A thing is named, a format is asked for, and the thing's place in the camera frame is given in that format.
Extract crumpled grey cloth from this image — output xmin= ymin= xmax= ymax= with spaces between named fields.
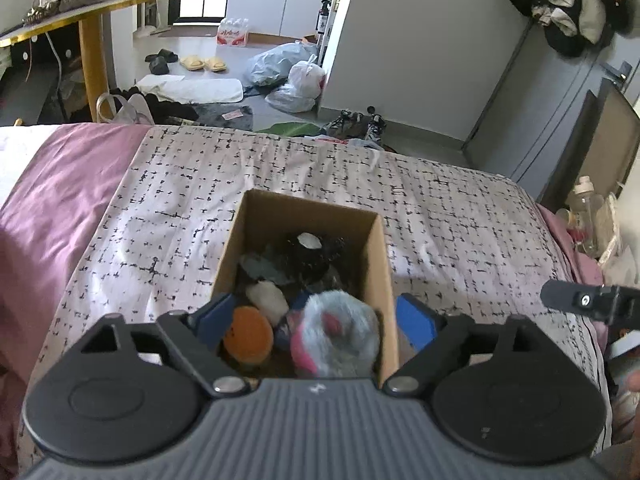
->
xmin=54 ymin=0 xmax=109 ymax=14

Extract grey door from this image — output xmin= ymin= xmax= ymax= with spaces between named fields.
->
xmin=462 ymin=25 xmax=640 ymax=176

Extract purple bed sheet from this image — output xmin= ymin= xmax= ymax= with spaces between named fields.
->
xmin=0 ymin=122 xmax=153 ymax=461

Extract white fluffy sock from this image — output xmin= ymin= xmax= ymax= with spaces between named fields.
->
xmin=245 ymin=281 xmax=291 ymax=325

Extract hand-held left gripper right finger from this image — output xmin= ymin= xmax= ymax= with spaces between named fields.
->
xmin=384 ymin=293 xmax=547 ymax=402

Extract pink cloth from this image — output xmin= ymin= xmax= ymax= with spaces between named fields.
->
xmin=537 ymin=202 xmax=606 ymax=286

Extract white tote bag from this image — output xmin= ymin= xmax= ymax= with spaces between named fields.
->
xmin=95 ymin=91 xmax=156 ymax=126

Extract dark clothing pile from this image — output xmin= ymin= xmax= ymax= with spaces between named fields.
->
xmin=115 ymin=87 xmax=201 ymax=124

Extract white plastic bag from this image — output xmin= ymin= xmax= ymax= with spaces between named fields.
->
xmin=265 ymin=55 xmax=328 ymax=113

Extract white bed sheet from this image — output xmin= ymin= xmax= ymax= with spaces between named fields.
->
xmin=0 ymin=125 xmax=61 ymax=211

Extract white floor mat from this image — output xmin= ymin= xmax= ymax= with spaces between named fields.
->
xmin=136 ymin=74 xmax=245 ymax=103

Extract orange round plush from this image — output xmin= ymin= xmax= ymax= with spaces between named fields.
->
xmin=222 ymin=306 xmax=275 ymax=365

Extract grey sneaker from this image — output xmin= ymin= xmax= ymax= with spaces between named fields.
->
xmin=364 ymin=106 xmax=389 ymax=142

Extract door handle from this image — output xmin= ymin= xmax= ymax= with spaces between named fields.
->
xmin=602 ymin=60 xmax=634 ymax=82

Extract pack of water bottles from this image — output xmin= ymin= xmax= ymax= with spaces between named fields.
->
xmin=216 ymin=17 xmax=252 ymax=48

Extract grey green cloth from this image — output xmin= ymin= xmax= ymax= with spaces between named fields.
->
xmin=237 ymin=245 xmax=291 ymax=283

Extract brown cardboard box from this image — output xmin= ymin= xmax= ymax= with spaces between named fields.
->
xmin=209 ymin=189 xmax=401 ymax=390

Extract black slippers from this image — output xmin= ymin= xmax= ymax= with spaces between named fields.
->
xmin=144 ymin=49 xmax=179 ymax=77

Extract leaning brown board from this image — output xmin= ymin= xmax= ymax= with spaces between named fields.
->
xmin=537 ymin=79 xmax=640 ymax=211

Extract spray bottle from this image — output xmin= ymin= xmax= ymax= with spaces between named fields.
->
xmin=315 ymin=0 xmax=334 ymax=37

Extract hanging cream garment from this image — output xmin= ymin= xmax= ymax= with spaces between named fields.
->
xmin=577 ymin=0 xmax=609 ymax=45

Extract hanging black cap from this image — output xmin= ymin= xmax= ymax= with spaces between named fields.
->
xmin=595 ymin=0 xmax=635 ymax=39

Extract pair of dark sneakers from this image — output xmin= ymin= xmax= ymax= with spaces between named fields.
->
xmin=320 ymin=109 xmax=368 ymax=139

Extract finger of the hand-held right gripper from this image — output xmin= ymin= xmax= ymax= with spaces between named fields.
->
xmin=541 ymin=279 xmax=640 ymax=328

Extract clear plastic bottle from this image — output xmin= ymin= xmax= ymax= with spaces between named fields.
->
xmin=567 ymin=176 xmax=606 ymax=256

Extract dark grey rug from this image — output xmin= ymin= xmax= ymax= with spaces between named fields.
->
xmin=192 ymin=102 xmax=256 ymax=132

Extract translucent plastic bag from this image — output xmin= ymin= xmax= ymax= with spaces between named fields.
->
xmin=595 ymin=192 xmax=627 ymax=267

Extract gold-edged table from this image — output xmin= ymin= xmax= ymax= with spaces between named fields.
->
xmin=0 ymin=0 xmax=186 ymax=123

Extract green leaf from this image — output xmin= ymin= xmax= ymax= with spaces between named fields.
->
xmin=257 ymin=121 xmax=321 ymax=137

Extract grey pink plush toy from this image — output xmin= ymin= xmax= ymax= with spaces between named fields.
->
xmin=290 ymin=290 xmax=381 ymax=378

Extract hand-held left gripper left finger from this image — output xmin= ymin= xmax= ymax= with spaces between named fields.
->
xmin=77 ymin=292 xmax=252 ymax=399

